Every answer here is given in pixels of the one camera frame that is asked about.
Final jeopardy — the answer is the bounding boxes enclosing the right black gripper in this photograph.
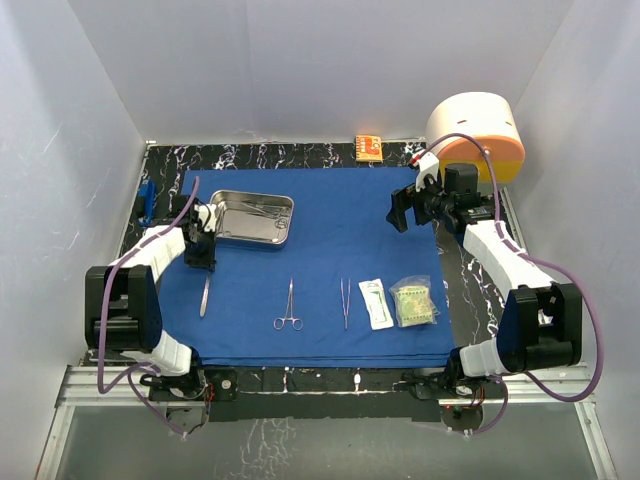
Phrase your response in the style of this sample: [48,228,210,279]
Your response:
[387,169,454,233]

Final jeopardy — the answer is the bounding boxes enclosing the steel scalpel handle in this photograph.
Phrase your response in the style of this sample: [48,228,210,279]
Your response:
[199,271,212,318]

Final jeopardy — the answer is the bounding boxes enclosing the metal instrument tray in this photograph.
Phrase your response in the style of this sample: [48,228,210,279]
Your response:
[210,190,294,250]

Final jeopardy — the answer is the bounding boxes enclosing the white packet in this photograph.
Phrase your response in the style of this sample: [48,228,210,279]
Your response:
[359,279,394,331]

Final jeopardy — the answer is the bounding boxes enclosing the green suture packet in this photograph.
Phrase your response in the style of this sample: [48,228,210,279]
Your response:
[390,275,439,328]

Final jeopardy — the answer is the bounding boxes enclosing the blue surgical drape cloth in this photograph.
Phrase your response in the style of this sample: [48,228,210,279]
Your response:
[159,167,454,368]

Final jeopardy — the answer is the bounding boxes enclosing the pink cylindrical tissue phantom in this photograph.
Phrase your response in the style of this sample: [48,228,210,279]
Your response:
[425,92,525,184]

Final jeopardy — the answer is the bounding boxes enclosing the steel forceps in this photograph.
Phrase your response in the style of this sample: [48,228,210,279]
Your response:
[340,279,351,331]

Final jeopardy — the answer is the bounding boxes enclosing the steel ring-handle scissors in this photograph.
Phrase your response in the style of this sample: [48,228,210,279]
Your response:
[273,279,303,331]

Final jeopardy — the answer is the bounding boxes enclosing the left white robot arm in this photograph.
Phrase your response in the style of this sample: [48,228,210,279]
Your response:
[84,196,219,399]

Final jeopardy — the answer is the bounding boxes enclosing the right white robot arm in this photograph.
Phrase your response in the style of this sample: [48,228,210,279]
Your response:
[386,163,582,397]

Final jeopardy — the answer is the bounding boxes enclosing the small orange circuit board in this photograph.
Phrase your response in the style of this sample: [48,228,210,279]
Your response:
[355,135,384,163]

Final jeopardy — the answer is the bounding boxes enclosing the small blue plastic clip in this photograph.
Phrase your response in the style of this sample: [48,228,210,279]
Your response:
[134,179,156,227]

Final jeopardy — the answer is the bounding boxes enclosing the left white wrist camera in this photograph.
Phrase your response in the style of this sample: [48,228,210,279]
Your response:
[195,203,219,233]

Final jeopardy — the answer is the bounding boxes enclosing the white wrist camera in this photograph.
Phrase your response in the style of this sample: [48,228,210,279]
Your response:
[410,150,439,192]
[195,203,219,233]

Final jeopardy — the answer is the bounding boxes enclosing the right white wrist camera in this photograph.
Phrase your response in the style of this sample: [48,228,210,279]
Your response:
[410,150,439,192]

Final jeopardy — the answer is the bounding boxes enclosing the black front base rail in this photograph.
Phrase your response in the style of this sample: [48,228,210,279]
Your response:
[199,364,507,424]

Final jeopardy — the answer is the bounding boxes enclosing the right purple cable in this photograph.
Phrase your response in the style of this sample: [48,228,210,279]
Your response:
[414,132,605,436]

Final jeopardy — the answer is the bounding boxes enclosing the aluminium frame extrusion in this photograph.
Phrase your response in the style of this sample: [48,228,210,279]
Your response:
[37,366,618,479]

